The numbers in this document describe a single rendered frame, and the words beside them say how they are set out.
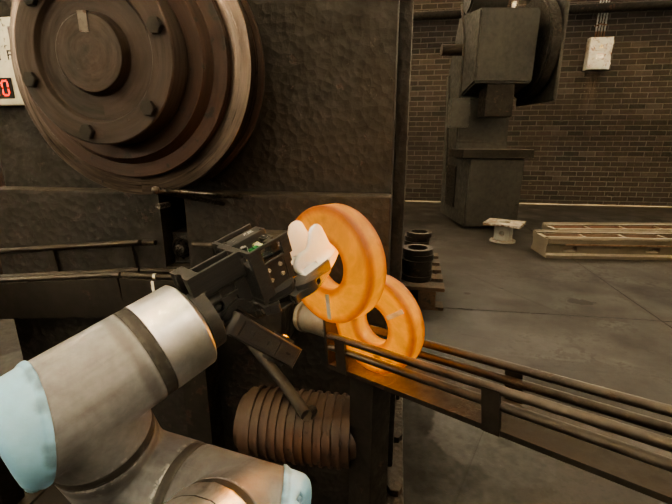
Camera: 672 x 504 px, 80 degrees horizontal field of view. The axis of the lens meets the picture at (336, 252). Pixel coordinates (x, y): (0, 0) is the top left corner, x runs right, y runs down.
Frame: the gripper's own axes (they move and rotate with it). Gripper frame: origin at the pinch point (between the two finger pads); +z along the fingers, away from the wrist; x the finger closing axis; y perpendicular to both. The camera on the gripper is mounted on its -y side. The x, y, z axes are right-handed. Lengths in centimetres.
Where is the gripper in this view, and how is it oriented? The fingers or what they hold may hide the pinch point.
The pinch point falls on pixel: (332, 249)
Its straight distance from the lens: 53.0
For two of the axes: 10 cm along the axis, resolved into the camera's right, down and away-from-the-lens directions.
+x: -7.2, -1.7, 6.7
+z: 6.6, -4.5, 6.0
